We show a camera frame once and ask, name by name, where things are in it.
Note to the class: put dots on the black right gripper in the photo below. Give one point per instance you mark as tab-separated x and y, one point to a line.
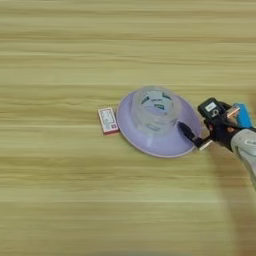
221	131

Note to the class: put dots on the purple round plate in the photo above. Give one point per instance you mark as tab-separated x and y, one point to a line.
160	146

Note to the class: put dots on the clear tape roll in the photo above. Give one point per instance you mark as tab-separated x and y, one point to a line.
153	128

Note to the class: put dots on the small red white box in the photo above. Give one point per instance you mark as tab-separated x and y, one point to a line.
108	120

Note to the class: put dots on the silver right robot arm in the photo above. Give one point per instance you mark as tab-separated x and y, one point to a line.
245	146

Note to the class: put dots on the blue rectangular block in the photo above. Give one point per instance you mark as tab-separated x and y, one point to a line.
245	116

